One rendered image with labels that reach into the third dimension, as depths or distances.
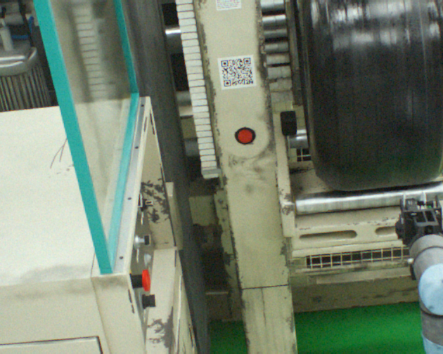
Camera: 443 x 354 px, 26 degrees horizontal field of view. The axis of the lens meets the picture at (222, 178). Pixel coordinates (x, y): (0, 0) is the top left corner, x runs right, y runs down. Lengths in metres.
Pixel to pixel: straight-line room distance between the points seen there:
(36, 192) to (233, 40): 0.57
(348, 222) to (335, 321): 1.06
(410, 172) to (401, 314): 1.25
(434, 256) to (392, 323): 1.49
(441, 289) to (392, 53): 0.48
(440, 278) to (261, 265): 0.78
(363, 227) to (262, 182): 0.25
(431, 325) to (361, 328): 1.45
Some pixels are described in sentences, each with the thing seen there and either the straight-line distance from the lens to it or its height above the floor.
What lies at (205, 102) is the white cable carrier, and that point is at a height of 1.15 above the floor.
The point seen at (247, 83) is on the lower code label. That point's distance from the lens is 2.03.
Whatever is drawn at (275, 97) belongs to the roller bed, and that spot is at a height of 0.93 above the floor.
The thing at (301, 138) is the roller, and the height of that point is 0.91.
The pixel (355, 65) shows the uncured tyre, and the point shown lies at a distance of 1.83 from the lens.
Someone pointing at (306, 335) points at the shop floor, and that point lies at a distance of 3.12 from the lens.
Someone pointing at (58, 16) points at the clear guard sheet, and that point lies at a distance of 1.28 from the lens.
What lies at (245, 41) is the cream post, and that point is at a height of 1.29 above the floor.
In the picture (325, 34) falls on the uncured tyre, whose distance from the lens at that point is 1.84.
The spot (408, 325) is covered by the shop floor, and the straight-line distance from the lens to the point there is 3.14.
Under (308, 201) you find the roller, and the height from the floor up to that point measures 0.92.
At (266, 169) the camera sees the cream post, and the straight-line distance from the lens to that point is 2.15.
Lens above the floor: 2.15
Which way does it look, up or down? 34 degrees down
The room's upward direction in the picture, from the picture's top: 8 degrees counter-clockwise
